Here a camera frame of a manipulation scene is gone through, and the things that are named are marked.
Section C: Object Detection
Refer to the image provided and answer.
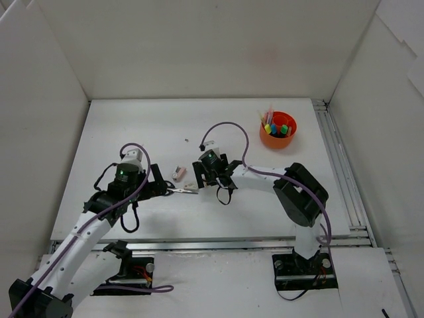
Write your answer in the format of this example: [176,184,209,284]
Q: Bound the pink white mini stapler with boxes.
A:
[172,166,187,182]

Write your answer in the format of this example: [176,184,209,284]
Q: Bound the yellow capped black highlighter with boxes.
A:
[264,124,272,134]

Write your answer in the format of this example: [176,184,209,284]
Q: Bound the yellow slim highlighter pen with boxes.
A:
[268,104,274,116]

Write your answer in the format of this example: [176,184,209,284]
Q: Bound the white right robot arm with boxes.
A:
[192,150,331,273]

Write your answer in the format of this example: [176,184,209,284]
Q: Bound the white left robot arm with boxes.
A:
[9,161,168,317]

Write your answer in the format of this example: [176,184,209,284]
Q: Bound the white staples box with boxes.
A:
[184,181,199,191]

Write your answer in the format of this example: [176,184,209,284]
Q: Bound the orange round divided container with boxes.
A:
[259,111,297,150]

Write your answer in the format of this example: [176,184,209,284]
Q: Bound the black handled scissors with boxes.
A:
[166,186,198,196]

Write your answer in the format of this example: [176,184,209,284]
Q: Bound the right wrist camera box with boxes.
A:
[199,140,220,155]

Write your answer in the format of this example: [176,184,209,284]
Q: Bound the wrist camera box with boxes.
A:
[199,140,220,155]
[121,148,142,171]

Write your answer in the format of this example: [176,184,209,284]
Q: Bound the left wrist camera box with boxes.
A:
[121,148,142,171]

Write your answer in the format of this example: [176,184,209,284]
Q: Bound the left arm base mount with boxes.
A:
[91,240,154,296]

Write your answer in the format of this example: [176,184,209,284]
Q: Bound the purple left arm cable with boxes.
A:
[6,142,174,318]

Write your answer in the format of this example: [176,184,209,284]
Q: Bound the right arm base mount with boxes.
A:
[272,252,339,292]

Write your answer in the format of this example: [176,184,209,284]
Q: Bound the aluminium rail frame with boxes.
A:
[51,98,416,317]

